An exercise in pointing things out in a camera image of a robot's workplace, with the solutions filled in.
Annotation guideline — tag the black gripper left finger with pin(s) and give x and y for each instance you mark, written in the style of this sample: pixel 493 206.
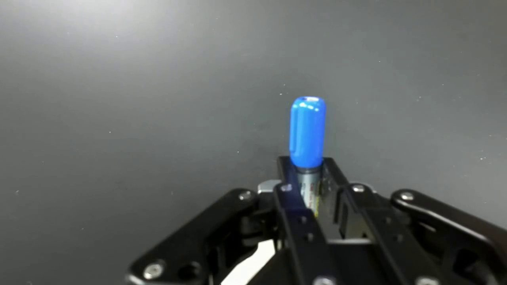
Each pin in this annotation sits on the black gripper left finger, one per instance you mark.
pixel 303 238

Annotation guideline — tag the blue capped grey marker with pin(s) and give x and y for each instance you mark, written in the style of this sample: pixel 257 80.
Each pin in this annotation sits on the blue capped grey marker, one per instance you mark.
pixel 308 137

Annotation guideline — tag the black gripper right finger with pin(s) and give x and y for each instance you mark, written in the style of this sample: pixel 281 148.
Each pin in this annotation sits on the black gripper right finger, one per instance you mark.
pixel 381 232

